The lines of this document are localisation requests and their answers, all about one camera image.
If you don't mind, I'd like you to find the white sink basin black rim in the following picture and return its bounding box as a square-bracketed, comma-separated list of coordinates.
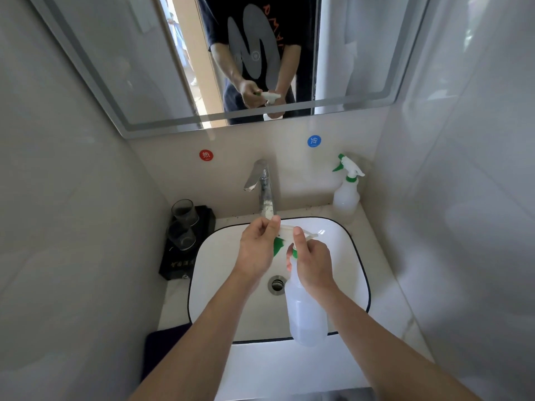
[187, 216, 372, 345]

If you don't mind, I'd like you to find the dark glass cup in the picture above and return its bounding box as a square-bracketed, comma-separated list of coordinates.
[171, 199, 200, 227]
[166, 221, 197, 252]

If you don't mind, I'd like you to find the black tray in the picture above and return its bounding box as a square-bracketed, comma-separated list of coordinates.
[158, 205, 217, 281]

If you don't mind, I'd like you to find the person's right hand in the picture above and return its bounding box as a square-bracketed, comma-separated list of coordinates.
[285, 226, 338, 298]

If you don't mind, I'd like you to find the purple microfibre cloth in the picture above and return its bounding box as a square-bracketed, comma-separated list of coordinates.
[140, 322, 193, 383]

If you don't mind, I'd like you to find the person's right forearm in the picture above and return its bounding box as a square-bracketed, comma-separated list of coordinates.
[309, 283, 482, 401]

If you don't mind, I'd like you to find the rectangular wall mirror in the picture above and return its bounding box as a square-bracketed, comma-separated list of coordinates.
[27, 0, 431, 140]

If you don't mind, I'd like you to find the chrome faucet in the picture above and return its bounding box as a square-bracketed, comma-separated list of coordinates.
[244, 159, 276, 218]

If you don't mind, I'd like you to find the person's left hand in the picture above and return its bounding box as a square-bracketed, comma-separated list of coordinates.
[232, 216, 282, 285]

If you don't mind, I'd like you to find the white spray bottle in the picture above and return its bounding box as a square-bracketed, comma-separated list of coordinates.
[332, 153, 366, 224]
[273, 223, 330, 348]

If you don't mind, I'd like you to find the metal sink drain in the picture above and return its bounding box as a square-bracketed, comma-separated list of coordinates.
[267, 274, 288, 296]

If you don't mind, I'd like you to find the person's left forearm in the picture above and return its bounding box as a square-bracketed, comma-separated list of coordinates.
[127, 271, 260, 401]

